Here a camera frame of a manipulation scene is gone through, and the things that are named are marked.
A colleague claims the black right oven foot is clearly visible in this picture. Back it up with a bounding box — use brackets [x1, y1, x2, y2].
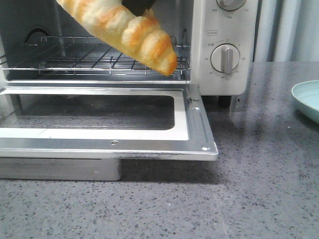
[218, 96, 232, 109]

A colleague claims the beige temperature knob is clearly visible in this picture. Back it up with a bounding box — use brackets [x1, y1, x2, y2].
[216, 0, 246, 11]

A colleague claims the light green plate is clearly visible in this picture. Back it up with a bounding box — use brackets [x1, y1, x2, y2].
[291, 80, 319, 124]

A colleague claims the grey white curtain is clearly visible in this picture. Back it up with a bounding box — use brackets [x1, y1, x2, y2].
[253, 0, 319, 62]

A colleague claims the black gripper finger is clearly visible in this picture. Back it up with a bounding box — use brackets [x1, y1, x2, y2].
[122, 0, 156, 16]

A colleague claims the golden striped bread roll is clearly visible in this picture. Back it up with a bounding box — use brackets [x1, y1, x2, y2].
[58, 0, 177, 76]

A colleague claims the cream white toaster oven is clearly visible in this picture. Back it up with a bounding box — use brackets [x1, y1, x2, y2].
[0, 0, 258, 97]

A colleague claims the beige timer knob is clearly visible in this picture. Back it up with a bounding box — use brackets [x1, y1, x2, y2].
[210, 44, 240, 75]

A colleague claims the glass oven door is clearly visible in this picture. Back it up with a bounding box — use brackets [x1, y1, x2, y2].
[0, 84, 219, 182]

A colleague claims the metal wire oven rack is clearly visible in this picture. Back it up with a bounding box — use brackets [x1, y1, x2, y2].
[0, 35, 191, 76]

